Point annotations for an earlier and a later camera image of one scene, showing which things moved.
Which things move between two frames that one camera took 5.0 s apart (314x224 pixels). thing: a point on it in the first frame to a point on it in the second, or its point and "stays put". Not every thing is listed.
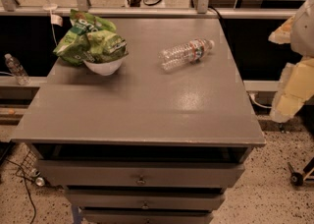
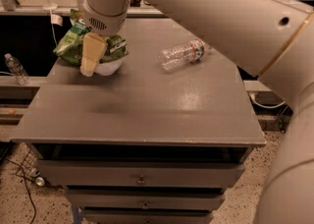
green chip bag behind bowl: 74,47 stays put
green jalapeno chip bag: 104,46 stays put
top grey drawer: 139,173 stays put
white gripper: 303,34 to 105,24
